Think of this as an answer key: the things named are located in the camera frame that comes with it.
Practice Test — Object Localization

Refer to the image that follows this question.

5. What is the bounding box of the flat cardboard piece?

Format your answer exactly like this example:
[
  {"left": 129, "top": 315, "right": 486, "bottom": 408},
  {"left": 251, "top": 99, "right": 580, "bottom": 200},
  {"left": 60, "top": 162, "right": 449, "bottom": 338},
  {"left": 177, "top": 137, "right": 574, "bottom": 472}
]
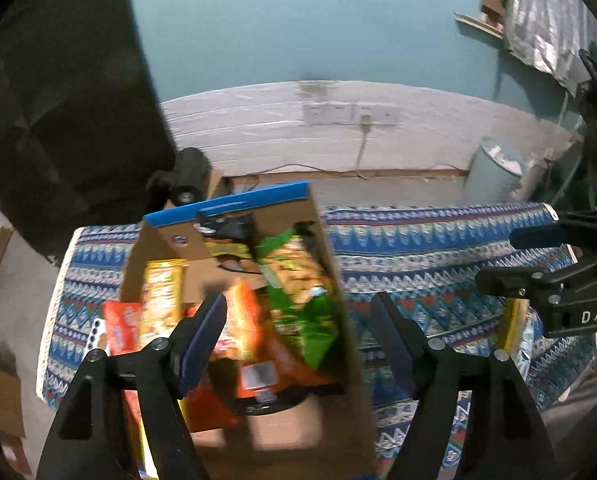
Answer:
[{"left": 0, "top": 360, "right": 26, "bottom": 438}]

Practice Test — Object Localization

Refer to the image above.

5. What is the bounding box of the black cylindrical device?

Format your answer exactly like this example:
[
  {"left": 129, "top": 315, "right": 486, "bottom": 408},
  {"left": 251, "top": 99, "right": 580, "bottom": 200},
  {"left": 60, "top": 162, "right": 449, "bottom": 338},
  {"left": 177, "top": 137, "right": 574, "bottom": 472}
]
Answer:
[{"left": 146, "top": 147, "right": 213, "bottom": 208}]

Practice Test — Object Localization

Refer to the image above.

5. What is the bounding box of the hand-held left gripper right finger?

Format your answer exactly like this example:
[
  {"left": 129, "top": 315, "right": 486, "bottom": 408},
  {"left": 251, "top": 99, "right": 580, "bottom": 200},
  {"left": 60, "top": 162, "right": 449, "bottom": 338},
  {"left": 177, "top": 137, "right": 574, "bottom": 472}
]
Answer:
[{"left": 370, "top": 291, "right": 557, "bottom": 480}]

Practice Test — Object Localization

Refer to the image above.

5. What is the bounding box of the blue patterned cloth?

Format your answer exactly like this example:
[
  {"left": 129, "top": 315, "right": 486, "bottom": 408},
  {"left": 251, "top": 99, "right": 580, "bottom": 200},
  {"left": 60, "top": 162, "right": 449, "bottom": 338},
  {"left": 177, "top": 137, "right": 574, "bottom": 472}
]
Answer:
[{"left": 36, "top": 201, "right": 597, "bottom": 471}]

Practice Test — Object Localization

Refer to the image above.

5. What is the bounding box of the grey trash bin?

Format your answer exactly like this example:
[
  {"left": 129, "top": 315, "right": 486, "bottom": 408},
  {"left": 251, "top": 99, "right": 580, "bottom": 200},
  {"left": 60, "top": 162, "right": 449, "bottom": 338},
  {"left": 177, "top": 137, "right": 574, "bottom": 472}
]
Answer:
[{"left": 463, "top": 136, "right": 524, "bottom": 206}]

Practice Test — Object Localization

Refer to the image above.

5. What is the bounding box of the white wall socket panel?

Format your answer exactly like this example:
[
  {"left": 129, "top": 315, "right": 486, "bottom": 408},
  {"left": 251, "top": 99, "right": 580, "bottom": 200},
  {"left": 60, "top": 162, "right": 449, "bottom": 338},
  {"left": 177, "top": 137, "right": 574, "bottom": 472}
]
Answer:
[{"left": 303, "top": 102, "right": 402, "bottom": 127}]

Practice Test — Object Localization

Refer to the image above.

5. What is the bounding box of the yellow biscuit packet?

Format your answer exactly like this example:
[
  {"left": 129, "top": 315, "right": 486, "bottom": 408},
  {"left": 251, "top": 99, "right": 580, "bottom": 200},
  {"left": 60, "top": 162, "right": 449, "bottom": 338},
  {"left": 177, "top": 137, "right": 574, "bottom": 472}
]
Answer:
[{"left": 138, "top": 259, "right": 189, "bottom": 353}]

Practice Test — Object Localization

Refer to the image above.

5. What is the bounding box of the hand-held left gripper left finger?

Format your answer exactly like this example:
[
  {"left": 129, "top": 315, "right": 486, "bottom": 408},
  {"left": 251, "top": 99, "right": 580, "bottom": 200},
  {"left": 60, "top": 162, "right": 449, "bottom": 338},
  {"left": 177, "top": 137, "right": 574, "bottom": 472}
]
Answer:
[{"left": 36, "top": 292, "right": 228, "bottom": 480}]

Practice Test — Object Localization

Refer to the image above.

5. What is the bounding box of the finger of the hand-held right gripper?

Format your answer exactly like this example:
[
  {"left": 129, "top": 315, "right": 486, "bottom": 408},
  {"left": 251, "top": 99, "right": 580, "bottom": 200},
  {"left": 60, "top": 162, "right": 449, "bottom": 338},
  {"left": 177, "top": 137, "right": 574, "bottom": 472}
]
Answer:
[
  {"left": 476, "top": 262, "right": 564, "bottom": 306},
  {"left": 509, "top": 210, "right": 597, "bottom": 251}
]

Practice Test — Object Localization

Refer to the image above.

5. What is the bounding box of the cardboard box with blue rim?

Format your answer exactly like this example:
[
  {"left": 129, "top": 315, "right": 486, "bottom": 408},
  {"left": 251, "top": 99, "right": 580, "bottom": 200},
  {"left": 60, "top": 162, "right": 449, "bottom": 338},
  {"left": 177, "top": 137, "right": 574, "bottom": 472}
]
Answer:
[{"left": 121, "top": 181, "right": 379, "bottom": 480}]

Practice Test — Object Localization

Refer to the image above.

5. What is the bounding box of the long orange-red packet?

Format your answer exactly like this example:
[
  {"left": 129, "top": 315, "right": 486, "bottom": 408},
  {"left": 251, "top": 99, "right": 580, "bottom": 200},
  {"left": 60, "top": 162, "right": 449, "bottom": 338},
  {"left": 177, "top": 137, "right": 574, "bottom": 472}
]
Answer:
[{"left": 102, "top": 301, "right": 146, "bottom": 356}]

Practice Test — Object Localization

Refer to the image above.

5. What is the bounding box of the large black panel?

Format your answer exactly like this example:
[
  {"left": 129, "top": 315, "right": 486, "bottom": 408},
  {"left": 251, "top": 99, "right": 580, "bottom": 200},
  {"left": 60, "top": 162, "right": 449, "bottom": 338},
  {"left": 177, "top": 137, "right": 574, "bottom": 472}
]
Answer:
[{"left": 0, "top": 0, "right": 176, "bottom": 266}]

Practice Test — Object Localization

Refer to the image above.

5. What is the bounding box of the thin power cable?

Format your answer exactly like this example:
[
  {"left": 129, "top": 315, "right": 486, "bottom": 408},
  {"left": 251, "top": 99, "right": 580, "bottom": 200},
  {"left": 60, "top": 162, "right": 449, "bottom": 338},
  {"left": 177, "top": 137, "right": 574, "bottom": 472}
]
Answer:
[{"left": 228, "top": 117, "right": 379, "bottom": 196}]

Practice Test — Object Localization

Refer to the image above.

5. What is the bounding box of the yellow and black snack bag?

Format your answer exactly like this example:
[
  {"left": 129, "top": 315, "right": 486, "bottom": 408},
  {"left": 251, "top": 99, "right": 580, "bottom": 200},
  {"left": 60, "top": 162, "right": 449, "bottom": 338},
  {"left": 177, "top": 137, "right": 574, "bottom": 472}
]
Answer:
[{"left": 203, "top": 240, "right": 254, "bottom": 275}]

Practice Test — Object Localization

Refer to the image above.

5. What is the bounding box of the green snack bag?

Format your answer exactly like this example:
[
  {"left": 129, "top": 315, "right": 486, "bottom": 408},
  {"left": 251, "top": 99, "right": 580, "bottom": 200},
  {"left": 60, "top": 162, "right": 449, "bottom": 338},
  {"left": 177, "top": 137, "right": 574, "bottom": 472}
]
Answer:
[{"left": 255, "top": 227, "right": 352, "bottom": 371}]

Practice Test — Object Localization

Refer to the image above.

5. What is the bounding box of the white snack packet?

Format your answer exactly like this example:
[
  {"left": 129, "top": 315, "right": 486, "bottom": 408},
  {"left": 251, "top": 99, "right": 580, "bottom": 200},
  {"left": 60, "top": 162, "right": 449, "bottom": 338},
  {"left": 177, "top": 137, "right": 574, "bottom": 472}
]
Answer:
[{"left": 84, "top": 317, "right": 110, "bottom": 356}]

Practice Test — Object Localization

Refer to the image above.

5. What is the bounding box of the silver foil sheet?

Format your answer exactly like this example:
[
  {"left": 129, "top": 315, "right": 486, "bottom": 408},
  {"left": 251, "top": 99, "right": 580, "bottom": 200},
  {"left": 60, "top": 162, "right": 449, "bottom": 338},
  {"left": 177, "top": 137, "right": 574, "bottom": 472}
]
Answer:
[{"left": 503, "top": 0, "right": 597, "bottom": 96}]

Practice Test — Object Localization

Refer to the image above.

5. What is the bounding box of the large orange snack bag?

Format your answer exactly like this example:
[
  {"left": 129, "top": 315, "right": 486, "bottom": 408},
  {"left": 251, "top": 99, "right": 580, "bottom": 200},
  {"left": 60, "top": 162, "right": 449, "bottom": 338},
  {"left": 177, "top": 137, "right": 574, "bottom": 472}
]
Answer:
[{"left": 184, "top": 340, "right": 349, "bottom": 431}]

